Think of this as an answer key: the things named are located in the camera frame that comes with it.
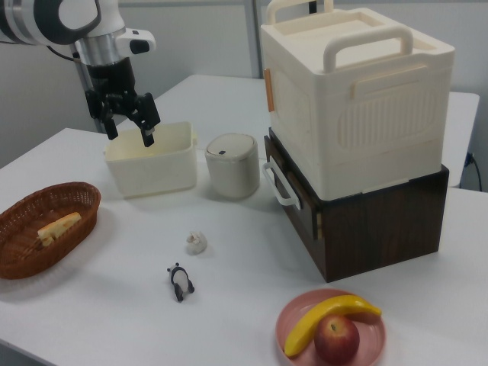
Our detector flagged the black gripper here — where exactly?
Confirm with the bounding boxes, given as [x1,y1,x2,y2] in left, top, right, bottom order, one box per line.
[85,59,162,149]

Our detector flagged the small cream lidded trash can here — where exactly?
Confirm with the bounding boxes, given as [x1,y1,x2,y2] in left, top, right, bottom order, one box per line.
[204,132,262,199]

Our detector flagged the white square plastic bin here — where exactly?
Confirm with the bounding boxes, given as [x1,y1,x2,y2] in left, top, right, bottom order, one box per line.
[103,120,200,198]

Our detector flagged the brown wicker basket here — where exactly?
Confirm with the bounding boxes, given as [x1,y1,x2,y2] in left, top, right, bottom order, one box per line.
[0,181,103,281]

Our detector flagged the toy bread slice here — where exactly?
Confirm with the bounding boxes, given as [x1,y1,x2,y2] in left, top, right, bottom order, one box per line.
[37,212,83,249]

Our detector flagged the crumpled paper ball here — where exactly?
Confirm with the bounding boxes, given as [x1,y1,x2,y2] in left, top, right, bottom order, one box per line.
[185,230,208,255]

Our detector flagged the panda toy figure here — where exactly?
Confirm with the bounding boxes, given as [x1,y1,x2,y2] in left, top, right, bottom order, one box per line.
[165,262,196,303]

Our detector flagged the dark wooden drawer box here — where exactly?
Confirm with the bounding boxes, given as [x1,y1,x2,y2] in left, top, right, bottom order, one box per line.
[263,127,450,283]

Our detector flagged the yellow toy banana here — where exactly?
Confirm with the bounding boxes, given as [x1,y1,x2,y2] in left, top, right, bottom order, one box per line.
[284,294,383,358]

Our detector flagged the red toy apple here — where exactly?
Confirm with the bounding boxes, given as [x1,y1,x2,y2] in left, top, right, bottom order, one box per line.
[313,314,361,364]

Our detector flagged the pink plate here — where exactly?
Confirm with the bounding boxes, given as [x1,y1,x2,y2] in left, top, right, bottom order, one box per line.
[276,288,387,366]

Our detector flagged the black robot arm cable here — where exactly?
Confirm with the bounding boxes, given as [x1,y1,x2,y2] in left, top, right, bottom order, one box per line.
[45,44,83,63]

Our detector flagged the white drawer handle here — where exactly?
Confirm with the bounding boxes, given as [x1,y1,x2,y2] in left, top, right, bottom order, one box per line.
[262,161,302,210]

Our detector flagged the cream storage box with handles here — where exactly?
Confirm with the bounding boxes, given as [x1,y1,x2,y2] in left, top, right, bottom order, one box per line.
[260,0,457,201]

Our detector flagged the black power cable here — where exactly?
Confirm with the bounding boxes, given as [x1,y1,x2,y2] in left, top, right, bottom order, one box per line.
[462,151,482,191]

